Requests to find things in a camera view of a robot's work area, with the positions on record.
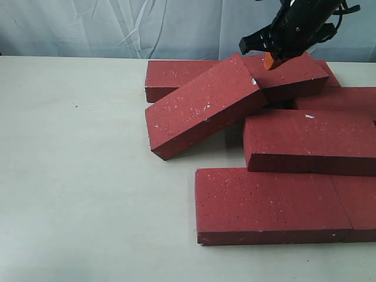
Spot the red brick with silver chip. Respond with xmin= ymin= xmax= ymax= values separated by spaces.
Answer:
xmin=145 ymin=54 xmax=267 ymax=160

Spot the pale blue backdrop cloth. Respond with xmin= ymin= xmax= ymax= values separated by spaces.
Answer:
xmin=0 ymin=0 xmax=376 ymax=62

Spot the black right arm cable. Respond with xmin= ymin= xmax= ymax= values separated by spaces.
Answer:
xmin=323 ymin=0 xmax=361 ymax=42

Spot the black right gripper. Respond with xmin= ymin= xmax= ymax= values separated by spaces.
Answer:
xmin=239 ymin=0 xmax=344 ymax=71

